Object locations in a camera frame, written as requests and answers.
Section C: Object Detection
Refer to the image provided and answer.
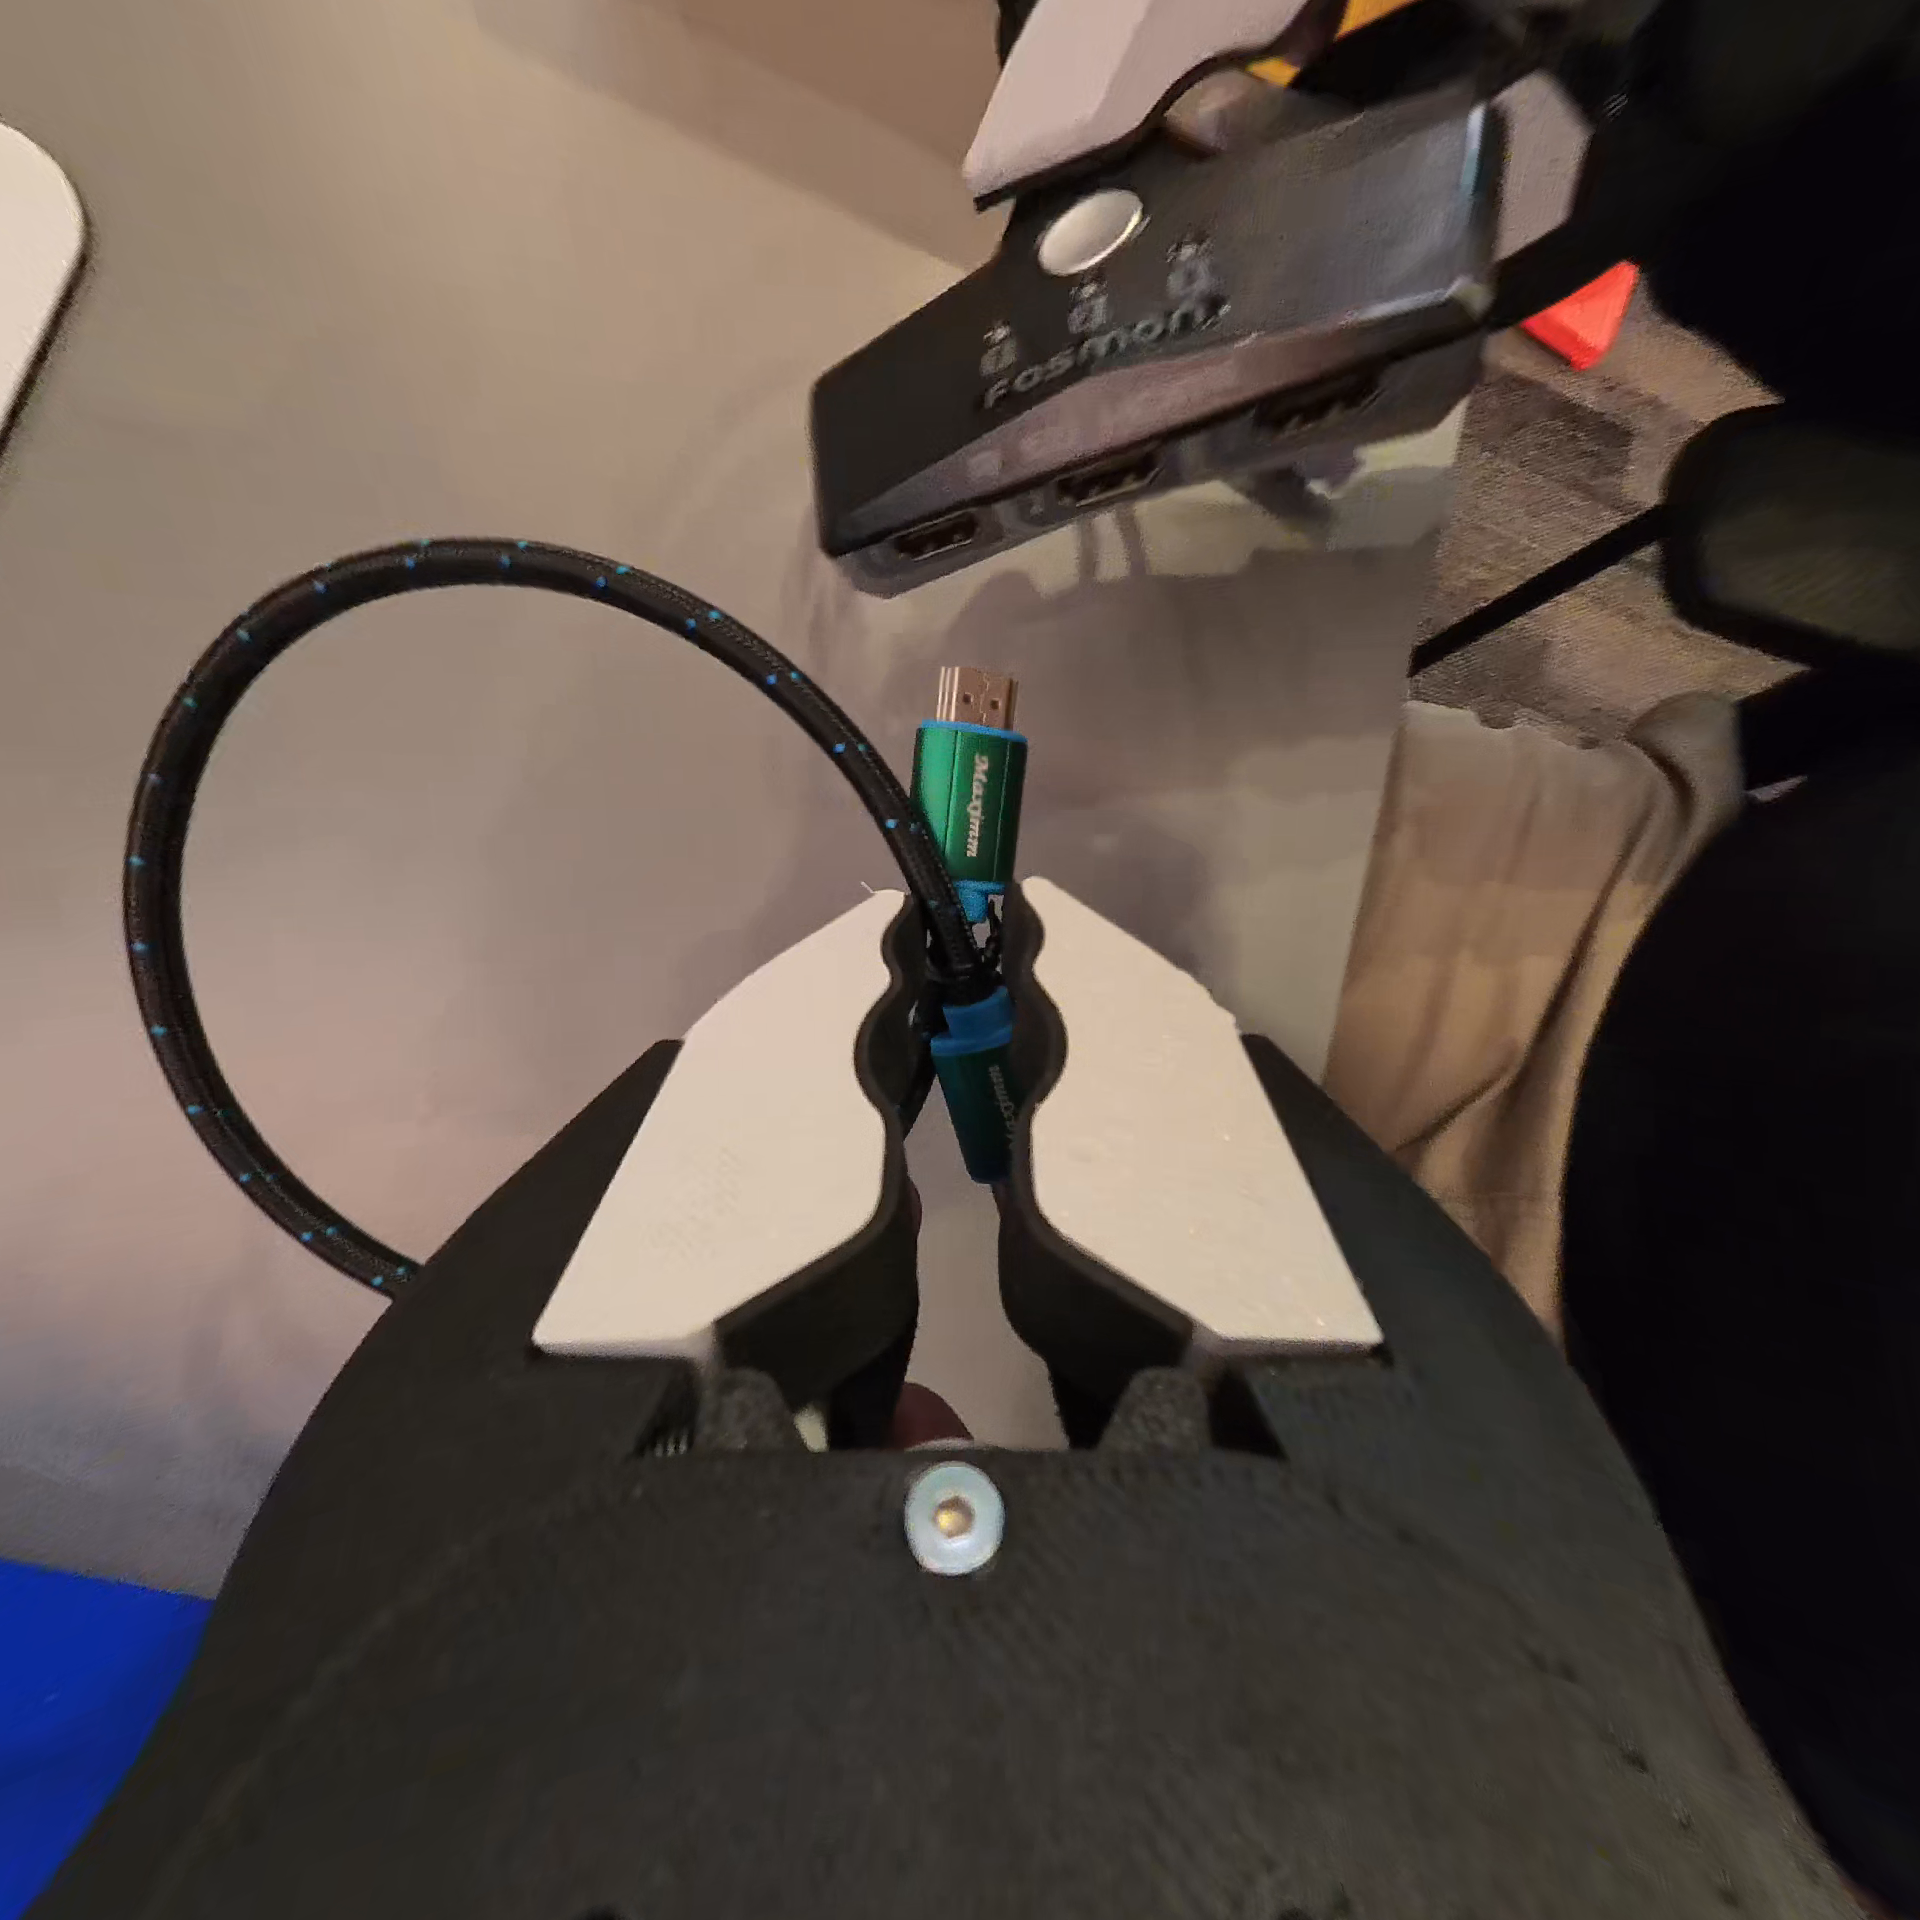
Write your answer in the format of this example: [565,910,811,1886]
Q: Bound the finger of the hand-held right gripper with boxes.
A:
[1494,77,1595,272]
[961,0,1321,214]

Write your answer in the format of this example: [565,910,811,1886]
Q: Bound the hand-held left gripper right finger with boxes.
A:
[997,879,1383,1445]

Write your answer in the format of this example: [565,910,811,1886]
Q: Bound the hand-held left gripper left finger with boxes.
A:
[533,897,922,1427]

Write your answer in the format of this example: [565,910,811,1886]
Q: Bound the short braided cable green plugs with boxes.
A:
[125,537,1041,1299]

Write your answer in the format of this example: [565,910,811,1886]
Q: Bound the blue plastic bin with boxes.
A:
[0,1557,216,1920]

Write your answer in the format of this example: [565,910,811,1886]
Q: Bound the red fabric object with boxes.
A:
[1517,263,1641,376]

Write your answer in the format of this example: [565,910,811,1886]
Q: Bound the yellow object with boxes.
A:
[1253,0,1394,97]

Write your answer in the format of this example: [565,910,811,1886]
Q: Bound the person's leg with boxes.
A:
[1329,694,1750,1322]

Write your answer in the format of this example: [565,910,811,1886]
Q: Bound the black pole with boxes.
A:
[1410,503,1683,677]

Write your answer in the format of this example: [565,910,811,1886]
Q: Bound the person's torso in black clothing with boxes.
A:
[1559,661,1920,1920]

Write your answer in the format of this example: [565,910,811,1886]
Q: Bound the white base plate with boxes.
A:
[0,125,90,454]

